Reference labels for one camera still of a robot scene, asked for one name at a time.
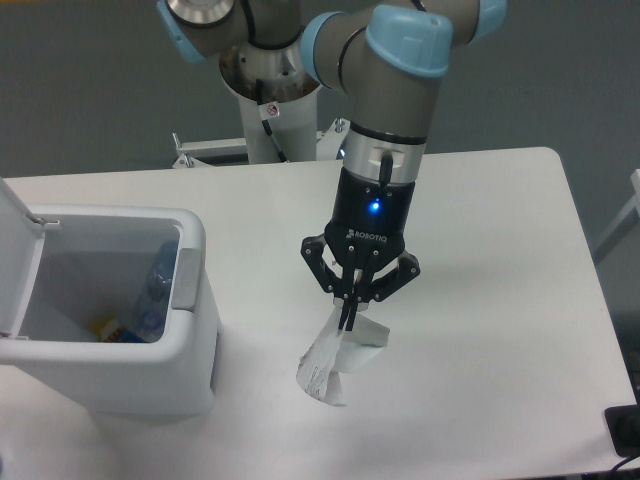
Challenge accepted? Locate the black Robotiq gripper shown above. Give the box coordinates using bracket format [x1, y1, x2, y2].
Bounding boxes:
[301, 168, 420, 331]

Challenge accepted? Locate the clear plastic wrapper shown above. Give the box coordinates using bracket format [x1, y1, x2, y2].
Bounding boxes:
[296, 307, 390, 407]

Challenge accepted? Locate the clear plastic water bottle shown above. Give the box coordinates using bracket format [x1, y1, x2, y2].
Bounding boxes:
[130, 241, 178, 343]

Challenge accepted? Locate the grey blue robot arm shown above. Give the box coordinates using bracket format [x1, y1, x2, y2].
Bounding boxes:
[157, 1, 507, 330]

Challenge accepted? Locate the blue trash package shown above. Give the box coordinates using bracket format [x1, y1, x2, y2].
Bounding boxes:
[117, 328, 145, 343]

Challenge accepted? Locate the yellow orange trash packet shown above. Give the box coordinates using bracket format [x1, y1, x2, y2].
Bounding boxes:
[90, 317, 125, 343]

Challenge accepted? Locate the white trash can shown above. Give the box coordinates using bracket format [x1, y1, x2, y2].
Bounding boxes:
[1, 206, 219, 415]

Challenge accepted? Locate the black device at corner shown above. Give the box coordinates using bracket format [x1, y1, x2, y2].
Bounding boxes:
[604, 405, 639, 457]

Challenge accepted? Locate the black pedestal cable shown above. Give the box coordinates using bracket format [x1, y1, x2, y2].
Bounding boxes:
[255, 78, 290, 164]

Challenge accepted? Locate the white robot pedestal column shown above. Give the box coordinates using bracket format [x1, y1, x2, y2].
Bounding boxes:
[219, 41, 320, 164]

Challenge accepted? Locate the white pedestal base frame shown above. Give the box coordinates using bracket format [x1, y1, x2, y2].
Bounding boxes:
[172, 117, 350, 169]

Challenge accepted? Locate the white frame at right edge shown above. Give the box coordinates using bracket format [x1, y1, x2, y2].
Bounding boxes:
[592, 169, 639, 265]

